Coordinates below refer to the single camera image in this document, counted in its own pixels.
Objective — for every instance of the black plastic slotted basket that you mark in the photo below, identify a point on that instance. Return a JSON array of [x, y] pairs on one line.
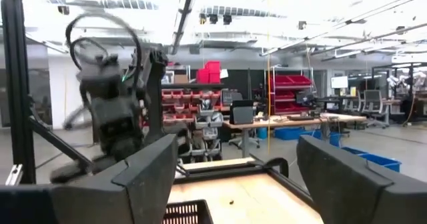
[[187, 214]]

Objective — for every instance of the black aluminium table frame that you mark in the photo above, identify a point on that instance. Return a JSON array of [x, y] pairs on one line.
[[18, 84]]

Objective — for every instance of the black monitor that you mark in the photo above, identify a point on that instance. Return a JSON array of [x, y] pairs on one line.
[[241, 114]]

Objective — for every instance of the shelf rack of small bins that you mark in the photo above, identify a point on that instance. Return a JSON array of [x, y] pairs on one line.
[[187, 104]]

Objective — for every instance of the black curved corner bracket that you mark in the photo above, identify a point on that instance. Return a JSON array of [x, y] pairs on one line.
[[282, 162]]

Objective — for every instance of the wooden workbench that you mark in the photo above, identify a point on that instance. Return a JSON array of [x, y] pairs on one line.
[[283, 121]]

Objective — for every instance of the white lit monitor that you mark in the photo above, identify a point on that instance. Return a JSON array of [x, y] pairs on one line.
[[339, 82]]

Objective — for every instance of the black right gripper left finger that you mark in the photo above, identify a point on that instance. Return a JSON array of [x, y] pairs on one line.
[[143, 190]]

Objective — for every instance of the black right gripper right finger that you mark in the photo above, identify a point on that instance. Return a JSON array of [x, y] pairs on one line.
[[350, 194]]

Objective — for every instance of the grey office chair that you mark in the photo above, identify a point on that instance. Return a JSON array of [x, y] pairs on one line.
[[373, 100]]

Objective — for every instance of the blue bucket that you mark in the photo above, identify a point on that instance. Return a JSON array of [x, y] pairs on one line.
[[262, 133]]

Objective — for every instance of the stacked red bins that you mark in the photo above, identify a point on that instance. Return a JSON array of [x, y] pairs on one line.
[[211, 72]]

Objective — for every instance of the tall blue storage bin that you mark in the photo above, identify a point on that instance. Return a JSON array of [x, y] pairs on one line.
[[334, 140]]

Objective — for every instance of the rack of large red bins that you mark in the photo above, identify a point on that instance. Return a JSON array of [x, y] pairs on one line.
[[290, 80]]

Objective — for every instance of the black keyboard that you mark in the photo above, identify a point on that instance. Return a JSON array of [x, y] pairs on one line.
[[300, 117]]

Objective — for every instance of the large shallow blue bin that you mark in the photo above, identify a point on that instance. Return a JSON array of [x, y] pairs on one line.
[[377, 160]]

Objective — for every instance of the silver mounting bracket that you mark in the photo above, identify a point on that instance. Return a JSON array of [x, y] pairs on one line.
[[15, 174]]

